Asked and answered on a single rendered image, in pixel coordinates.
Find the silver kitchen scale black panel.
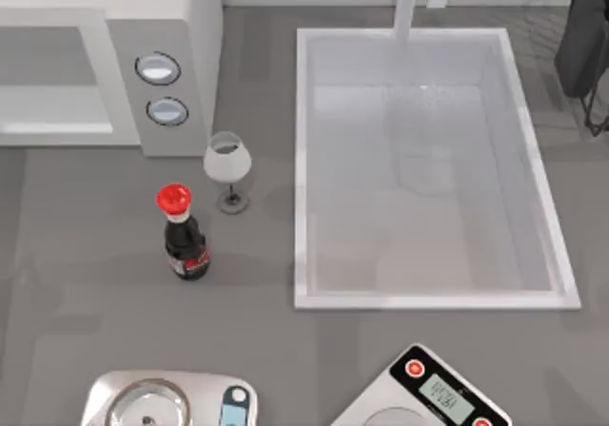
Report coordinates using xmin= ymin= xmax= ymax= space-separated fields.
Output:
xmin=328 ymin=342 xmax=514 ymax=426

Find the small microwave knob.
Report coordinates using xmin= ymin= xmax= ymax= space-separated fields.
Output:
xmin=145 ymin=96 xmax=190 ymax=126

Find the white wine glass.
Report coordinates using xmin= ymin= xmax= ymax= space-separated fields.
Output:
xmin=203 ymin=130 xmax=253 ymax=216

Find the pale microwave oven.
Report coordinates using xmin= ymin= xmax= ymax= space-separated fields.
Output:
xmin=0 ymin=0 xmax=225 ymax=159

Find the white sink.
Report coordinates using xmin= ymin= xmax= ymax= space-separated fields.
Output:
xmin=293 ymin=27 xmax=583 ymax=311

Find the large microwave knob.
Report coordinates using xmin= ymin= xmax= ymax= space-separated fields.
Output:
xmin=134 ymin=51 xmax=182 ymax=86

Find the tall white tap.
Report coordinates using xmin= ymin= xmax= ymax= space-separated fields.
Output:
xmin=391 ymin=0 xmax=421 ymax=42

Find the dark bottle with red cap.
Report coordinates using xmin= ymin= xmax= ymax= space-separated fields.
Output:
xmin=155 ymin=183 xmax=212 ymax=282

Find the silver kitchen scale blue display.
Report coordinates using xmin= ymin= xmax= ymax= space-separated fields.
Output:
xmin=79 ymin=369 xmax=260 ymax=426

